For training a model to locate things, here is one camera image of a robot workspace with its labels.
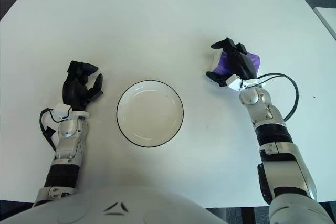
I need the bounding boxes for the purple tissue paper pack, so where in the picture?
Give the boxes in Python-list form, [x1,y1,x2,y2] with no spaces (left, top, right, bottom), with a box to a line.
[208,51,262,83]

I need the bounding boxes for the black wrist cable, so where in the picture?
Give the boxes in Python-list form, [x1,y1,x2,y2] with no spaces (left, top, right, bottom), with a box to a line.
[39,107,72,152]
[253,72,300,123]

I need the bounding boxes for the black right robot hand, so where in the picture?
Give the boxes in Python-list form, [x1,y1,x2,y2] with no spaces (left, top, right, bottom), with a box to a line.
[206,37,259,89]

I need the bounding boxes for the black table leg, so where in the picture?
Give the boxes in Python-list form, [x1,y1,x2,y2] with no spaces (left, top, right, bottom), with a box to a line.
[240,206,255,224]

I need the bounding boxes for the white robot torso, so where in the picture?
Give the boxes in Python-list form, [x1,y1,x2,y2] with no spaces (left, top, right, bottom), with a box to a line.
[0,186,274,224]

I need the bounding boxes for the white side table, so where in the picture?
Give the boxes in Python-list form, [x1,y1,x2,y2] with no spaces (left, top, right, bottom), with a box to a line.
[313,7,336,39]

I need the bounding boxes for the white plate with black rim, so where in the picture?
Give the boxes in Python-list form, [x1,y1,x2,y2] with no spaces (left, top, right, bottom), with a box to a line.
[116,80,184,148]

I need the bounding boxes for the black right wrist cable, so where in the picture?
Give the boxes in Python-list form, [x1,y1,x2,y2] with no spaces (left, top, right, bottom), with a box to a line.
[253,72,300,123]

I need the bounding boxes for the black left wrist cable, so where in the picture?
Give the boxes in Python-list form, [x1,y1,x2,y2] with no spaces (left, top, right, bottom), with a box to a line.
[39,107,72,152]

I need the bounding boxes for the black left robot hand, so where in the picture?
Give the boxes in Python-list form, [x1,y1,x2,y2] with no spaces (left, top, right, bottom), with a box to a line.
[62,60,104,111]

